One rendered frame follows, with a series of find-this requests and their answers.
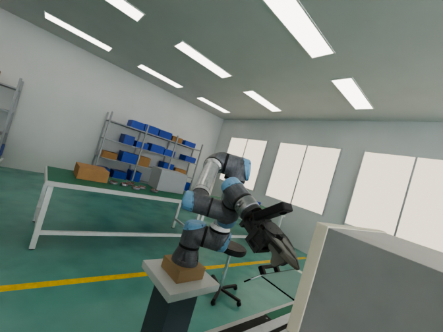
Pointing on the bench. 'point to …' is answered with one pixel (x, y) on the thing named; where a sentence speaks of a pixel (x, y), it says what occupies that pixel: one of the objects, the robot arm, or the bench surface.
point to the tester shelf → (279, 325)
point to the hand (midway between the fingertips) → (296, 263)
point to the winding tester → (368, 284)
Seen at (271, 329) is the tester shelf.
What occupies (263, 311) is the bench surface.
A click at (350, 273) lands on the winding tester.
